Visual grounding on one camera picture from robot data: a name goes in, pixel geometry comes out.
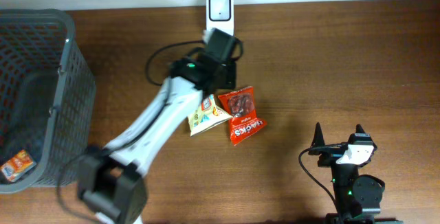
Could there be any beige snack chip bag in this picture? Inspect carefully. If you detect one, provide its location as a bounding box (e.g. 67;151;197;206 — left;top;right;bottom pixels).
188;94;232;136

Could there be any red Hacks candy bag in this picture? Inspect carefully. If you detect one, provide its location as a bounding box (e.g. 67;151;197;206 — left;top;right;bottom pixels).
218;86;267;146

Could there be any orange Kleenex tissue pack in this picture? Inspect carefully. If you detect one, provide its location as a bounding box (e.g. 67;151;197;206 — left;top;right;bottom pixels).
1;150;36;183

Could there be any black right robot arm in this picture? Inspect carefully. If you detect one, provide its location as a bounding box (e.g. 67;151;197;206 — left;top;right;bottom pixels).
299;123;401;224

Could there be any white barcode scanner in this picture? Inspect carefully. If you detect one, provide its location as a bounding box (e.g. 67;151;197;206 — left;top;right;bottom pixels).
206;0;234;36

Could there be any grey plastic mesh basket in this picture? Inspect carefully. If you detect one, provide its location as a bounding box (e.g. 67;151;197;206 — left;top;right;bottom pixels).
1;9;96;194

